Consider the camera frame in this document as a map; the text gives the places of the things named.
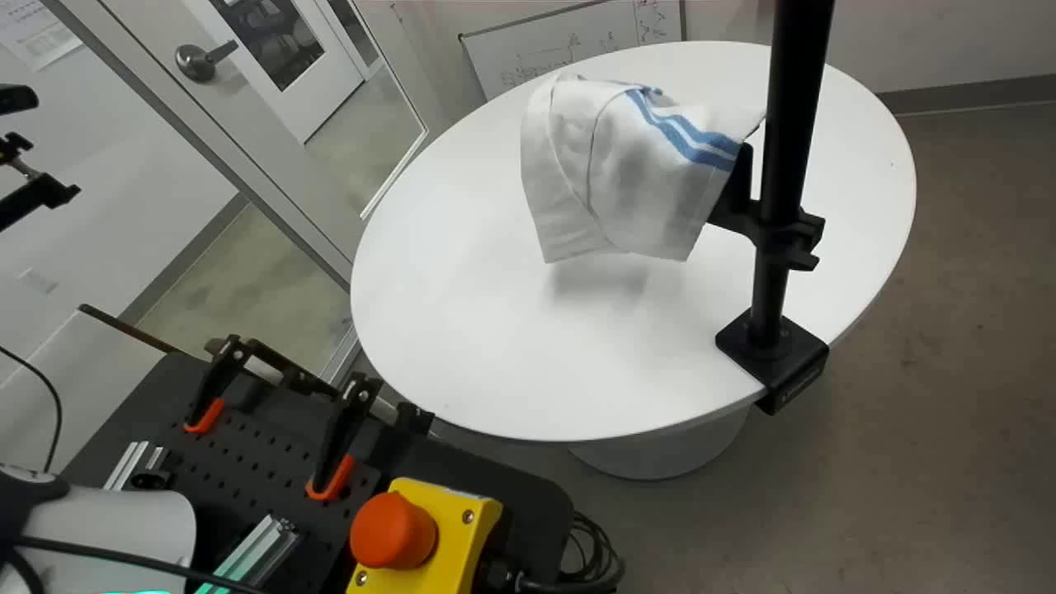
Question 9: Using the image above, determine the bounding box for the white towel with blue stripes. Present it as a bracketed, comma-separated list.
[517, 69, 769, 262]

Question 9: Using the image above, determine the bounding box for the yellow emergency stop red button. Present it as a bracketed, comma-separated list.
[345, 476, 508, 594]

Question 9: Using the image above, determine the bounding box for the leaning whiteboard with scribbles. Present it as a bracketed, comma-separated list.
[458, 0, 688, 105]

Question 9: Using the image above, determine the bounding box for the white door with window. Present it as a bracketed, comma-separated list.
[97, 0, 373, 144]

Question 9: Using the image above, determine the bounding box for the black perforated mounting board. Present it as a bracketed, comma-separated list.
[59, 349, 573, 594]

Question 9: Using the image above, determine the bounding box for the silver aluminium extrusion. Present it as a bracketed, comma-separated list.
[103, 437, 174, 496]
[195, 511, 302, 594]

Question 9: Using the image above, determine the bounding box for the dark flat metal bar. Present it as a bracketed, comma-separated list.
[76, 303, 209, 361]

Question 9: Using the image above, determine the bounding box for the black cable bundle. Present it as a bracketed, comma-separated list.
[483, 509, 626, 594]

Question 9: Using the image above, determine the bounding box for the black clamp with orange handle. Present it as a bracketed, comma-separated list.
[180, 328, 334, 441]
[303, 374, 439, 509]

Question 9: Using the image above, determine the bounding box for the grey door frame post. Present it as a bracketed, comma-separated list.
[40, 0, 373, 287]

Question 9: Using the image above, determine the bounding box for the silver door handle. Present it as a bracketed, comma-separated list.
[173, 37, 241, 84]

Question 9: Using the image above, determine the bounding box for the thin black cable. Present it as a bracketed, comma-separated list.
[0, 344, 67, 476]

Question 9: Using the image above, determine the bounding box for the black cable on robot arm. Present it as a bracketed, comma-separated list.
[12, 534, 269, 594]

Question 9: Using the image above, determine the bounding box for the black camera stand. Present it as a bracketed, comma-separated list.
[0, 83, 84, 231]

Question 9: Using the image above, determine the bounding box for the white paper sheet on wall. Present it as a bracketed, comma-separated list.
[0, 0, 87, 72]

